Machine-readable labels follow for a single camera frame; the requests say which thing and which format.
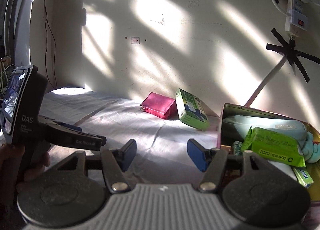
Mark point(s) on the teal plush toy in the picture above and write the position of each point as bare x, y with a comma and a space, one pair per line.
310, 149

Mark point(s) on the small green medicine box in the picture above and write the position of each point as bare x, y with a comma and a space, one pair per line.
191, 111

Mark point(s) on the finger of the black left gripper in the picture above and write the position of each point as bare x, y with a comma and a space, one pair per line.
70, 126

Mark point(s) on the green wet wipes pack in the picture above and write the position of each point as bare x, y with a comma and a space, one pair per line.
274, 146

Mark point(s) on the person's left hand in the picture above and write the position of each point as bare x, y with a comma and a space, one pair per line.
20, 164

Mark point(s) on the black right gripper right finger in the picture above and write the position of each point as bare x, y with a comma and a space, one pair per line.
211, 162

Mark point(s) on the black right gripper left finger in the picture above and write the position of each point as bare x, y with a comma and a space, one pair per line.
114, 163

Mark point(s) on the black tape cross lower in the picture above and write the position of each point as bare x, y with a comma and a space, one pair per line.
288, 50

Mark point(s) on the small wall sticker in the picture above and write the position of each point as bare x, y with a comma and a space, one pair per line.
135, 40

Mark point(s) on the patterned tissue pack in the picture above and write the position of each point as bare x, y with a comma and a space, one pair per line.
236, 148

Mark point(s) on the green Crest toothpaste box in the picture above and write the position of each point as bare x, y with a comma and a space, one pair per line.
303, 177

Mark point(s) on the striped grey bed sheet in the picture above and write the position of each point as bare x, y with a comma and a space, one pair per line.
161, 144

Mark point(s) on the white power strip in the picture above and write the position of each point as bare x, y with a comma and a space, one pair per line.
296, 22

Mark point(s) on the magenta wallet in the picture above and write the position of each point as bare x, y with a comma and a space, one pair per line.
160, 106

